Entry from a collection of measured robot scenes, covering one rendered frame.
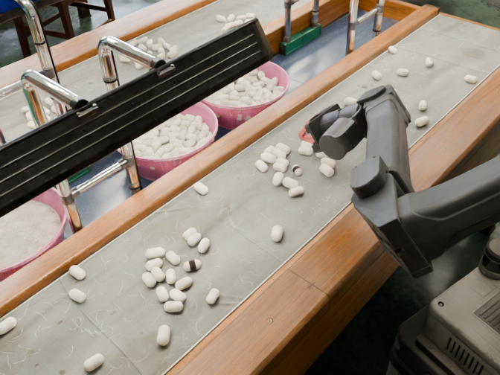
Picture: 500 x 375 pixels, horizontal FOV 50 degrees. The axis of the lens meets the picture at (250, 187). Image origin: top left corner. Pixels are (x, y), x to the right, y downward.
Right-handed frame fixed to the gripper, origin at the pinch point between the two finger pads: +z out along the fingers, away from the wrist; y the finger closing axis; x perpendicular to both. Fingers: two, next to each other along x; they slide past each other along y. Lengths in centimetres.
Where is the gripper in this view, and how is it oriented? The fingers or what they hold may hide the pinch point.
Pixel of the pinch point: (302, 135)
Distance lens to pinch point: 120.1
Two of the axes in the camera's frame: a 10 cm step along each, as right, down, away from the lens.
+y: -6.8, 5.1, -5.3
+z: -5.5, 1.2, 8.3
